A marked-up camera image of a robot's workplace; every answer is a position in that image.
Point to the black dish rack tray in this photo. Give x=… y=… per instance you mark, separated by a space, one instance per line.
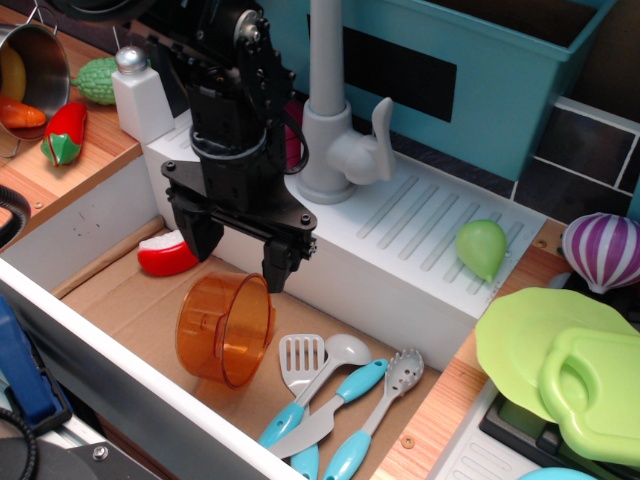
x=541 y=442

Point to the grey ladle teal handle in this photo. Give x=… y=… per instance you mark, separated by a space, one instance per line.
x=340 y=350

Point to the grey toy knife teal handle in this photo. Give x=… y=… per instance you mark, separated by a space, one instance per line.
x=321 y=422

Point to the orange transparent plastic pot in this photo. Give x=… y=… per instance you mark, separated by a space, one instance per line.
x=225 y=324

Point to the red toy pepper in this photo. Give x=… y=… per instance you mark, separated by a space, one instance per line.
x=64 y=136

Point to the green bumpy toy gourd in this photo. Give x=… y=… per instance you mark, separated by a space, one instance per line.
x=94 y=80

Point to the light green plastic plate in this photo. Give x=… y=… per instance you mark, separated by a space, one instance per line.
x=515 y=333

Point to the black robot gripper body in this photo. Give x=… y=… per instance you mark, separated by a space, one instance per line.
x=240 y=171

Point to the green plastic cutting board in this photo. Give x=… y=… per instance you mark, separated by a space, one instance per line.
x=589 y=383

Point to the green toy pear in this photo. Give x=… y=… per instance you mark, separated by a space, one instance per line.
x=481 y=246

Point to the teal plastic bin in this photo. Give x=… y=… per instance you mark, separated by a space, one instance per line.
x=476 y=80

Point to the blue clamp block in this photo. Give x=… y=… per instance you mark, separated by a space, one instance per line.
x=32 y=389

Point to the steel metal pot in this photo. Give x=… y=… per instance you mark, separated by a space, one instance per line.
x=47 y=73

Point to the grey slotted spatula teal handle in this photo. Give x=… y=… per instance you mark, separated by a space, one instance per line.
x=301 y=356

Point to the purple white striped toy onion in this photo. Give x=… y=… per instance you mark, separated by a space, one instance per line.
x=604 y=250

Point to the grey pasta spoon teal handle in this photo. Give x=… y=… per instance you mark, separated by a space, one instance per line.
x=404 y=371

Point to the orange toy carrot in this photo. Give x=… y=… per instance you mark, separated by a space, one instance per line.
x=15 y=114

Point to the grey toy faucet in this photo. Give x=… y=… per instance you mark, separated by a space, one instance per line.
x=340 y=158

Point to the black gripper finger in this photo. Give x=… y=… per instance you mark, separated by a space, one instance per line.
x=280 y=260
x=199 y=230

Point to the pink toy object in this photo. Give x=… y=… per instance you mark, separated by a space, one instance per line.
x=295 y=150

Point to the yellow toy fruit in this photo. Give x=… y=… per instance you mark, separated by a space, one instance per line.
x=13 y=74

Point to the white toy sink unit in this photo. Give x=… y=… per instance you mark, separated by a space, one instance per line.
x=385 y=270

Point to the red white toy cheese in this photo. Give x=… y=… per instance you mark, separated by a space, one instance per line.
x=165 y=255

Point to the white salt shaker silver cap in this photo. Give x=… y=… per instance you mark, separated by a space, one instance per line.
x=142 y=105

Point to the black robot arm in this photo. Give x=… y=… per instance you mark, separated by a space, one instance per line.
x=237 y=90

